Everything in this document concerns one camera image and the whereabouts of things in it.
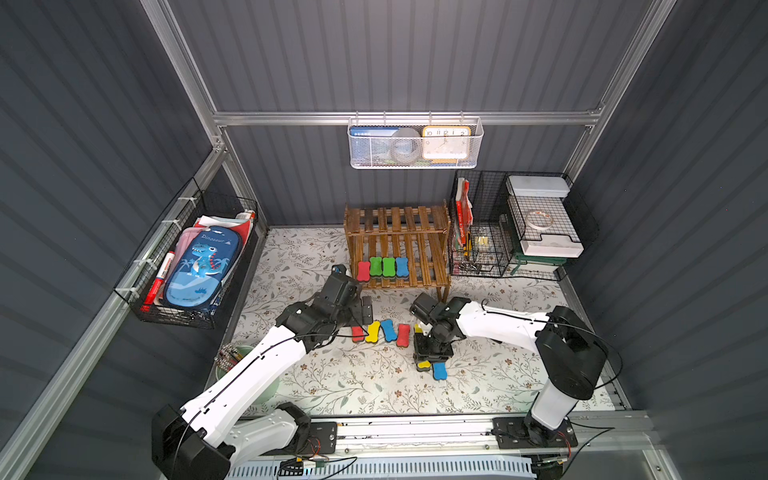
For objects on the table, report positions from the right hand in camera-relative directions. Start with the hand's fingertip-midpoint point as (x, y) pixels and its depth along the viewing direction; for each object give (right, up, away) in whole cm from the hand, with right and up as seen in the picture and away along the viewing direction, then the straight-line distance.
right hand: (422, 357), depth 84 cm
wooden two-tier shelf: (+1, +36, +15) cm, 39 cm away
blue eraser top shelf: (-10, +5, +9) cm, 14 cm away
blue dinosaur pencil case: (-50, +26, -20) cm, 60 cm away
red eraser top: (-5, +4, +7) cm, 10 cm away
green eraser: (-10, +26, +4) cm, 28 cm away
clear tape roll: (+36, +38, +8) cm, 53 cm away
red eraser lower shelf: (-17, +24, +3) cm, 30 cm away
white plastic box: (+42, +32, +7) cm, 53 cm away
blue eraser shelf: (-5, +25, +3) cm, 25 cm away
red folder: (+20, +47, +31) cm, 60 cm away
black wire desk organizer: (+35, +39, +10) cm, 53 cm away
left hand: (-18, +16, -7) cm, 25 cm away
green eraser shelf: (-13, +26, +4) cm, 29 cm away
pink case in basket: (-59, +33, -12) cm, 69 cm away
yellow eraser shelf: (0, -1, -3) cm, 3 cm away
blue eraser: (+5, -4, -1) cm, 6 cm away
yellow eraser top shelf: (-14, +6, +7) cm, 17 cm away
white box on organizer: (+42, +53, +18) cm, 70 cm away
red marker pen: (-60, +23, -19) cm, 67 cm away
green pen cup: (-42, -9, -3) cm, 43 cm away
